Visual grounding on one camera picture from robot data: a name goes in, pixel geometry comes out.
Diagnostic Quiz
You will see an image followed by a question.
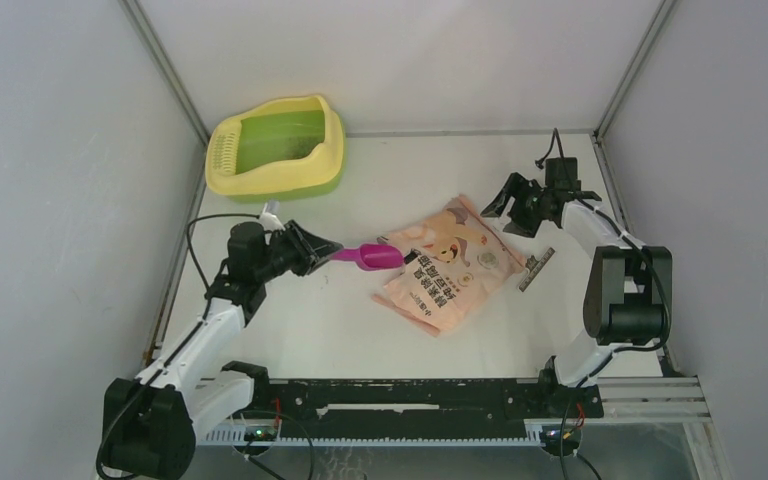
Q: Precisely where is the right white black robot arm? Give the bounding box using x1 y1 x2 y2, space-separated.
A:
481 156 672 416

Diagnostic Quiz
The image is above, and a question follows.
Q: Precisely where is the yellow green litter box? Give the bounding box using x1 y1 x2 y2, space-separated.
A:
205 95 346 203

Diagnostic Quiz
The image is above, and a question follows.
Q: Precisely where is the magenta plastic scoop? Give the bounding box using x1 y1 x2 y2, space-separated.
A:
331 243 404 271

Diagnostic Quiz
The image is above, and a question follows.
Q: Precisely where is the white bag sealing clip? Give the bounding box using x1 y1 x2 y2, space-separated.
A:
517 247 556 292

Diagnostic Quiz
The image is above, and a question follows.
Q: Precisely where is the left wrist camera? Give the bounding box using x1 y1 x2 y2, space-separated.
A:
258 199 284 232

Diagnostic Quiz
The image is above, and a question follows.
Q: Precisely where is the pink cat litter bag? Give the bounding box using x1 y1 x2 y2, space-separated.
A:
372 195 526 336

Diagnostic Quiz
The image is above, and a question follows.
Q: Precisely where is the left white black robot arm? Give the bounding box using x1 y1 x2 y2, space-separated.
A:
95 214 343 479

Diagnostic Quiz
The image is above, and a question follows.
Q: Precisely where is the white slotted cable duct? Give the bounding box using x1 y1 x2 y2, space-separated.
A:
197 421 560 447

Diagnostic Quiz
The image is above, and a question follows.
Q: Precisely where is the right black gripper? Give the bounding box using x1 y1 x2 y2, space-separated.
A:
481 171 553 239

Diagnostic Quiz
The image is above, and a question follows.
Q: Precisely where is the right black cable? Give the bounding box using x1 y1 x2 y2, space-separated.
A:
534 128 673 480

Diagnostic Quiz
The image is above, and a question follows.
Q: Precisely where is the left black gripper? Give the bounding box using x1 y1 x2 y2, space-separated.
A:
255 220 342 283

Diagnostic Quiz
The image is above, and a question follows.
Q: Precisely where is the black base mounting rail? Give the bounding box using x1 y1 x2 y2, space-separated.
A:
232 378 604 433

